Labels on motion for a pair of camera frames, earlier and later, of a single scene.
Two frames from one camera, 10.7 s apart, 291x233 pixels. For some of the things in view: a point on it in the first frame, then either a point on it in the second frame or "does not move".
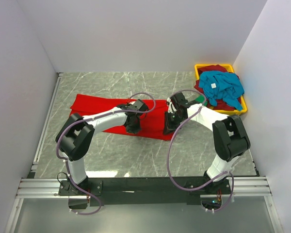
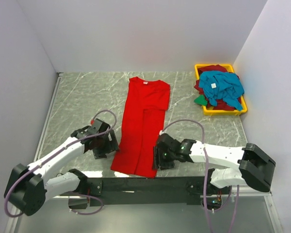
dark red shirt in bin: x=221 y=105 does not move
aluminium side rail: x=31 y=172 does not move
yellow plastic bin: x=230 y=67 does not move
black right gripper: x=168 y=127 → x=158 y=161
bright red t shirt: x=153 y=123 → x=147 y=103
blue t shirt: x=227 y=85 does not move
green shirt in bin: x=201 y=98 does not move
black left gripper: x=135 y=129 → x=111 y=145
